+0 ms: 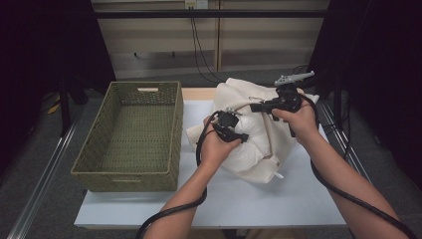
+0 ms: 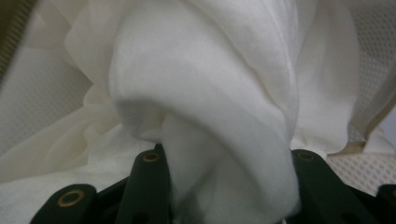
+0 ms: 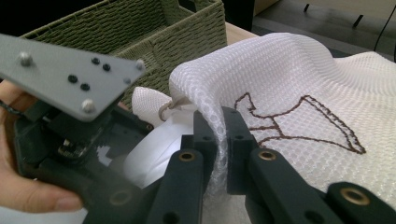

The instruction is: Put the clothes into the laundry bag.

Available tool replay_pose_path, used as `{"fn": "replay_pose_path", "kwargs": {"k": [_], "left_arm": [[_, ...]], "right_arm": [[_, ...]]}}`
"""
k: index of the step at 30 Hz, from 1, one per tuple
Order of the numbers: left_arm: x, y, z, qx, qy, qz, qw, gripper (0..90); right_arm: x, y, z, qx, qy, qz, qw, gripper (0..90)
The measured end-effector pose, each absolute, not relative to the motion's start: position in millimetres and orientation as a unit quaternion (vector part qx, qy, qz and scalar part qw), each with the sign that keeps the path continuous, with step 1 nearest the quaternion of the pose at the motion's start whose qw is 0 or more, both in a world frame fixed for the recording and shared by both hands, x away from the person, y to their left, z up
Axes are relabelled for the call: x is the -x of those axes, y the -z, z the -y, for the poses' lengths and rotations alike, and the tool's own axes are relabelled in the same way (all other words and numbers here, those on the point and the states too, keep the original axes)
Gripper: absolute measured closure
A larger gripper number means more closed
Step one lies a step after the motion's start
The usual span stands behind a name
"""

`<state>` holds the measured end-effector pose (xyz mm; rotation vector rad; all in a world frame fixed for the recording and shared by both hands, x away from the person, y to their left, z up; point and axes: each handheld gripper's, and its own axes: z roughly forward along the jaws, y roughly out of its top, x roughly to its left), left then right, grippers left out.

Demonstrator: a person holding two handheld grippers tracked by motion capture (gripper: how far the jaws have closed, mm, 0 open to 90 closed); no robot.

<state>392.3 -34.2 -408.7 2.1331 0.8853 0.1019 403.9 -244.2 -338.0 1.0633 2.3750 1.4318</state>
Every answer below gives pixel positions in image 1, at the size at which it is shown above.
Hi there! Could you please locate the person's right hand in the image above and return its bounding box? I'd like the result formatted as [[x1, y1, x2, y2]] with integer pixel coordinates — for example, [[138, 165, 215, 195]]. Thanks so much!
[[271, 93, 321, 147]]

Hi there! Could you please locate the yellow floor object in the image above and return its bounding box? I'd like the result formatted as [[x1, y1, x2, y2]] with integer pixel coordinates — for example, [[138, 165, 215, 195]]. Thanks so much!
[[47, 94, 62, 116]]

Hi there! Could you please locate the black metal stand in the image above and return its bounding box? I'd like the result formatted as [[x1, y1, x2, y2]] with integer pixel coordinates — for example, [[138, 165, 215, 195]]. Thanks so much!
[[59, 78, 73, 137], [332, 71, 343, 133]]

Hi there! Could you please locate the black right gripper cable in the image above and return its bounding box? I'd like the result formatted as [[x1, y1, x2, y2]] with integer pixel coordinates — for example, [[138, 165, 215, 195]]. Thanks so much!
[[299, 93, 418, 239]]

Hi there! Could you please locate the white wall power outlet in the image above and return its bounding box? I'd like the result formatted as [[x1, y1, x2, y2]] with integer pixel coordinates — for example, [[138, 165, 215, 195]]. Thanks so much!
[[184, 0, 210, 10]]

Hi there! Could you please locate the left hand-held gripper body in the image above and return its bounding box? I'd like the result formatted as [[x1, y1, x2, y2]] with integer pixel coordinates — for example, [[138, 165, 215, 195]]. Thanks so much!
[[212, 108, 243, 143]]

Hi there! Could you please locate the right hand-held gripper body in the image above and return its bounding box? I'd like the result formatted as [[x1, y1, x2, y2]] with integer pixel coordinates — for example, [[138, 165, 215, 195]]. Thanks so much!
[[266, 70, 316, 122]]

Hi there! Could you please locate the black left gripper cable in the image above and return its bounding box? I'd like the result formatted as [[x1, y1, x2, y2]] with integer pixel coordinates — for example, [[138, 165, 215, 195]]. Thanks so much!
[[135, 110, 222, 239]]

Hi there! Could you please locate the cream mesh laundry bag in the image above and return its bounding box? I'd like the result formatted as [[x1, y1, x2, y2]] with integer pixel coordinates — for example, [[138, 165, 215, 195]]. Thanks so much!
[[185, 77, 320, 185]]

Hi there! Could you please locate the black curtain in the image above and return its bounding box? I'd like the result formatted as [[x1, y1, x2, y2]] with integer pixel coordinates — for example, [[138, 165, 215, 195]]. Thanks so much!
[[0, 0, 116, 173], [303, 0, 422, 192]]

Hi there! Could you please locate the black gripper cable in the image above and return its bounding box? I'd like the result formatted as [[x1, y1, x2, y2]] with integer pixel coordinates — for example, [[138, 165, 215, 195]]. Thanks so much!
[[299, 93, 418, 239], [135, 110, 222, 239]]

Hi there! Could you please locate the black wall cable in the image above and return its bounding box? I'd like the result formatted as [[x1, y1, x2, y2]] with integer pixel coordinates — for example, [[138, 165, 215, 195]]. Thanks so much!
[[189, 7, 221, 84], [191, 18, 224, 83]]

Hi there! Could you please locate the person's lap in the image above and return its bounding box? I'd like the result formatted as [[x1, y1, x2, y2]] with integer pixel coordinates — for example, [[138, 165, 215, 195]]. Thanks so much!
[[188, 228, 306, 239]]

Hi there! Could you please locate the green woven basket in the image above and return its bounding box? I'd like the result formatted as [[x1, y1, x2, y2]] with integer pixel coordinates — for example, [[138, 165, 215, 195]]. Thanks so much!
[[70, 81, 184, 193]]

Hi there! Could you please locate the person's left hand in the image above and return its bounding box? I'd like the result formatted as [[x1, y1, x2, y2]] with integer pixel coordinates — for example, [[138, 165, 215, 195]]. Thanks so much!
[[199, 116, 243, 174]]

